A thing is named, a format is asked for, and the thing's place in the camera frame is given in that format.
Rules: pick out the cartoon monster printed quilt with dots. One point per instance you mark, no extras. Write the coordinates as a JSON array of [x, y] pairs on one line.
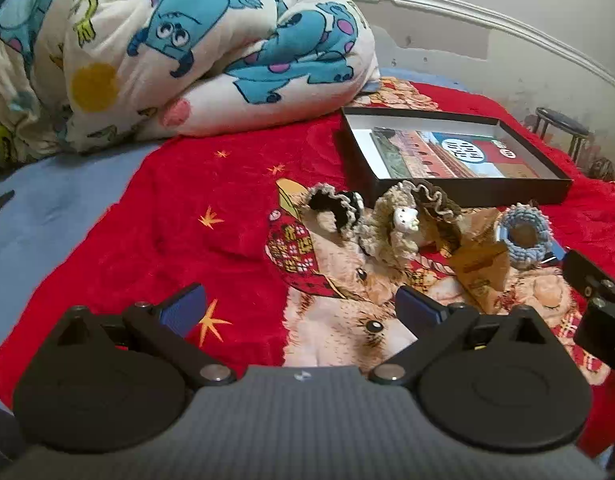
[[187, 85]]

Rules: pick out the white wall moulding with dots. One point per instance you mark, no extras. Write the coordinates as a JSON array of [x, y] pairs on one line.
[[487, 19]]

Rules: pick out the red printed blanket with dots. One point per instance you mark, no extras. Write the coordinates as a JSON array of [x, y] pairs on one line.
[[187, 200]]

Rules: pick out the brown scrunchie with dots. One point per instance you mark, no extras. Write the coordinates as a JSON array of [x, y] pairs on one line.
[[437, 200]]

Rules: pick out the beige scrunchie with cat charm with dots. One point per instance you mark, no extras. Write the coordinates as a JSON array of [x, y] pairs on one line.
[[387, 245]]

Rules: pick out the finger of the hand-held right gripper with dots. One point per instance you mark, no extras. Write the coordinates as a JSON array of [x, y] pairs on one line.
[[585, 272]]

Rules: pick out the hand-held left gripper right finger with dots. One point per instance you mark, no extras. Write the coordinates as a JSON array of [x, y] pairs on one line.
[[417, 307]]

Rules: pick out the brown paper packet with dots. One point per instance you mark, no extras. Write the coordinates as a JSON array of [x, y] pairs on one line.
[[482, 270]]

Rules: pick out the black and beige scrunchie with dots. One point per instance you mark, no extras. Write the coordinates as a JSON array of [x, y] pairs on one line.
[[350, 200]]

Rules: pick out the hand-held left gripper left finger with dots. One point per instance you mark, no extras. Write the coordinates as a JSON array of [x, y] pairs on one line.
[[182, 306]]

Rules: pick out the blue seat metal stool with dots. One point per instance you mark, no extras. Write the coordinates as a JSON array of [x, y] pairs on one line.
[[562, 122]]

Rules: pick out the colourful textbook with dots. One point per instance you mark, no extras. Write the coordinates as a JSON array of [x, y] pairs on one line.
[[437, 152]]

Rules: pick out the light blue knitted scrunchie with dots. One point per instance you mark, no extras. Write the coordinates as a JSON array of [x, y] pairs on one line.
[[537, 220]]

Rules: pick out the black shallow box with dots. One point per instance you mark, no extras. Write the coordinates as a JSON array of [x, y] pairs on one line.
[[437, 192]]

